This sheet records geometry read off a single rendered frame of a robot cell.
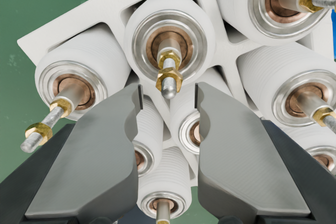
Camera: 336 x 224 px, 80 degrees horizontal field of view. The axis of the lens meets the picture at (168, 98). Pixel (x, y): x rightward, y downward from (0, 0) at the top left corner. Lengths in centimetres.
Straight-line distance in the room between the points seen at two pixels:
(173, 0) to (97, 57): 10
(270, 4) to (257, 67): 10
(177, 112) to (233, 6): 13
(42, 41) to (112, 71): 12
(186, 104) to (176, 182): 15
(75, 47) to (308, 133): 31
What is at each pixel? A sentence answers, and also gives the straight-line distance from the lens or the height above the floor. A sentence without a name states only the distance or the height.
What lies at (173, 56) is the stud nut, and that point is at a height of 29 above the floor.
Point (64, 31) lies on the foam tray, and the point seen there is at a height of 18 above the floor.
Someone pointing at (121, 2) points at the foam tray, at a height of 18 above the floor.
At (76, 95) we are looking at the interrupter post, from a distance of 23.
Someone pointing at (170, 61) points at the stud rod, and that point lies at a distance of 16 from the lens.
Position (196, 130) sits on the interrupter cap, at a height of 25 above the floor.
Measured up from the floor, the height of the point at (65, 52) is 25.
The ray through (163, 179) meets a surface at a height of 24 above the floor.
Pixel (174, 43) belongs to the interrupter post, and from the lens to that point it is 19.
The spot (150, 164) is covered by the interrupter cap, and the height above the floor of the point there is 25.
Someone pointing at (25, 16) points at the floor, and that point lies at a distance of 55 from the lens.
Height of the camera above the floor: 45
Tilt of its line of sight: 60 degrees down
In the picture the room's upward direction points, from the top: 179 degrees counter-clockwise
